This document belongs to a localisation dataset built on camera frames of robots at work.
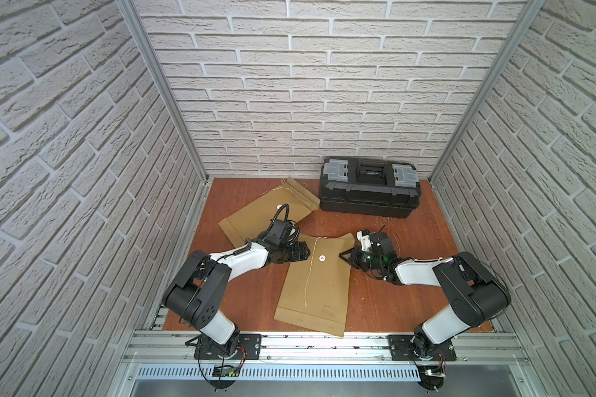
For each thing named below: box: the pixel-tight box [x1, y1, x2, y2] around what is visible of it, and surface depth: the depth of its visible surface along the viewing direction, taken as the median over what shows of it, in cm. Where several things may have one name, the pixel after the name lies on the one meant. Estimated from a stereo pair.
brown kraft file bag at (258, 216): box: [218, 177, 321, 249], surface depth 108 cm
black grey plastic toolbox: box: [317, 157, 422, 219], surface depth 99 cm
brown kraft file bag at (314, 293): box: [273, 233, 356, 338], surface depth 85 cm
